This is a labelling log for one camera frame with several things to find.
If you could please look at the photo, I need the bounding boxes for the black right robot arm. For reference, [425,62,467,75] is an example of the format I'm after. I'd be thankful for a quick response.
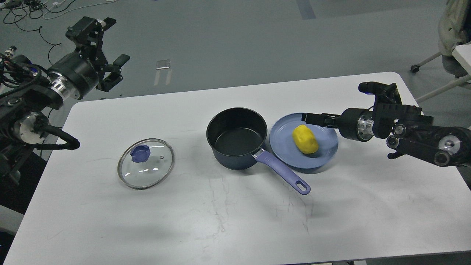
[301,82,471,167]

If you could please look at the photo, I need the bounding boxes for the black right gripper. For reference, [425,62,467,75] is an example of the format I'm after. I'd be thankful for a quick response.
[301,108,368,142]

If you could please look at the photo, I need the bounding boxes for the glass lid with blue knob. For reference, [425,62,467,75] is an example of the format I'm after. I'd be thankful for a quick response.
[117,138,175,190]

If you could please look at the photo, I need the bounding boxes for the office chair with beige cloth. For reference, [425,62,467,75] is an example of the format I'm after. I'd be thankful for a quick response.
[410,0,470,103]

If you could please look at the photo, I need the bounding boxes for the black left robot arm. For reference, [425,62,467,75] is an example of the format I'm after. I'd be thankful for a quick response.
[0,17,130,185]

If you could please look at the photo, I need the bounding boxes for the black floor cable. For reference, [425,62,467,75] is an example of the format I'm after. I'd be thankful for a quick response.
[2,0,76,68]

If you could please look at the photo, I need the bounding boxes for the white floor cable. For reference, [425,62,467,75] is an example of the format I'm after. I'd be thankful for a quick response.
[42,0,118,20]

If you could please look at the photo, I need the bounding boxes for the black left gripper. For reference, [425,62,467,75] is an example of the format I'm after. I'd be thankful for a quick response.
[47,17,131,100]

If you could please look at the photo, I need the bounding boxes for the white side table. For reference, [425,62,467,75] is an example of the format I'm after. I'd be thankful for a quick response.
[452,43,471,74]

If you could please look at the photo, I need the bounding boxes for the dark blue pot purple handle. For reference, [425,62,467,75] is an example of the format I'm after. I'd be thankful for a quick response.
[206,107,311,195]

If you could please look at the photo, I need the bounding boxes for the yellow potato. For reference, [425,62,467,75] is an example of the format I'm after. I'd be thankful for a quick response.
[292,124,319,154]

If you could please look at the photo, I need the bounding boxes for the blue plate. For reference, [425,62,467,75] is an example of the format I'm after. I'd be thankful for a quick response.
[269,113,339,171]

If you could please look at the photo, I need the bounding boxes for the silver floor plate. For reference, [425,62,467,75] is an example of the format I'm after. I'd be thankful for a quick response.
[155,59,171,70]

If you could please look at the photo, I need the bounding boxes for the black box at left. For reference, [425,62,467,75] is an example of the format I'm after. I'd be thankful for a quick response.
[0,147,46,216]

